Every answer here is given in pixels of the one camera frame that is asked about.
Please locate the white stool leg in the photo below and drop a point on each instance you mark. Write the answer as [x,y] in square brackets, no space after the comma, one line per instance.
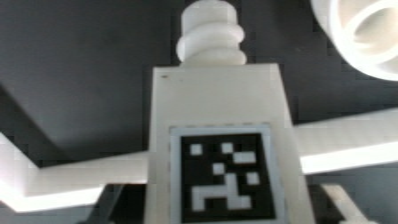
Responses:
[224,178]

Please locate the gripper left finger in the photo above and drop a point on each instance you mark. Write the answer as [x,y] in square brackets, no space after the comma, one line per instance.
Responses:
[119,206]

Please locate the white U-shaped fence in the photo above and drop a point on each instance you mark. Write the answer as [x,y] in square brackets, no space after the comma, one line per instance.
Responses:
[343,143]

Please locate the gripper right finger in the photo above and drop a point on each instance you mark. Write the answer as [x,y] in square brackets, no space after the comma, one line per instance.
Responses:
[334,207]

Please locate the white round stool seat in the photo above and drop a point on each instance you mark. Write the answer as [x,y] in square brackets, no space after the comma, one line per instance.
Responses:
[359,23]

